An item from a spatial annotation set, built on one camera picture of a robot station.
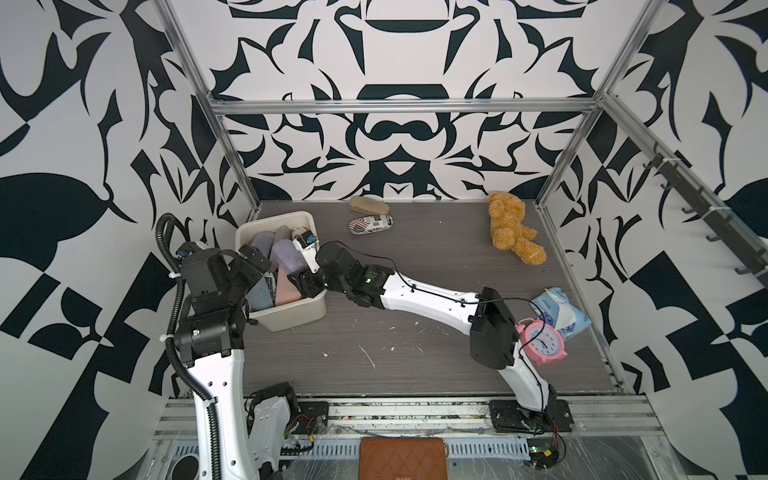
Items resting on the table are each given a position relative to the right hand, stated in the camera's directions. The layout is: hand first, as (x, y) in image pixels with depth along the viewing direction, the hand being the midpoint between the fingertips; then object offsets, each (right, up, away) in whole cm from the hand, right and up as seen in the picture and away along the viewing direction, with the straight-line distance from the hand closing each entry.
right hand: (294, 266), depth 76 cm
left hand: (-9, +3, -9) cm, 13 cm away
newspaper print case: (+17, +12, +32) cm, 38 cm away
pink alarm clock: (+68, -23, +7) cm, 72 cm away
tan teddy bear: (+66, +16, +31) cm, 75 cm away
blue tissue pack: (+70, -13, +5) cm, 72 cm away
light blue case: (-9, -8, +2) cm, 12 cm away
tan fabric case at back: (+16, +19, +41) cm, 49 cm away
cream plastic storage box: (+1, -11, -2) cm, 11 cm away
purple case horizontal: (-14, +6, +14) cm, 21 cm away
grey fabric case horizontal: (-8, +9, +15) cm, 19 cm away
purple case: (-1, +3, -2) cm, 4 cm away
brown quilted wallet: (+27, -42, -9) cm, 50 cm away
